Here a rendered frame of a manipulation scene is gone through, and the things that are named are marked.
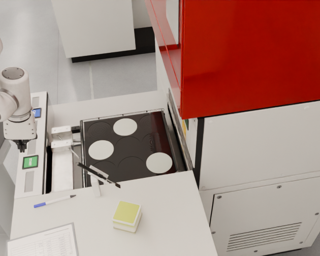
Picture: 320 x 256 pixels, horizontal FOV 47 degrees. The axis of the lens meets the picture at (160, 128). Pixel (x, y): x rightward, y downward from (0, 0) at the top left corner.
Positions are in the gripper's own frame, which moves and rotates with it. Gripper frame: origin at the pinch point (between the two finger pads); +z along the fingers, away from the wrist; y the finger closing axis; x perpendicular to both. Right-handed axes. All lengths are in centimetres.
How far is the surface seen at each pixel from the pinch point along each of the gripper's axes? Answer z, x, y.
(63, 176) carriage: 15.2, 2.1, -13.8
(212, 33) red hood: -58, 15, -50
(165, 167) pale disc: 5, 8, -51
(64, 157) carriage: 15.0, -6.8, -14.4
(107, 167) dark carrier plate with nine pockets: 9.7, 3.2, -30.3
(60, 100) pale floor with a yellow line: 105, -144, -11
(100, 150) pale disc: 10.1, -6.2, -28.3
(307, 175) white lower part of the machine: 3, 15, -108
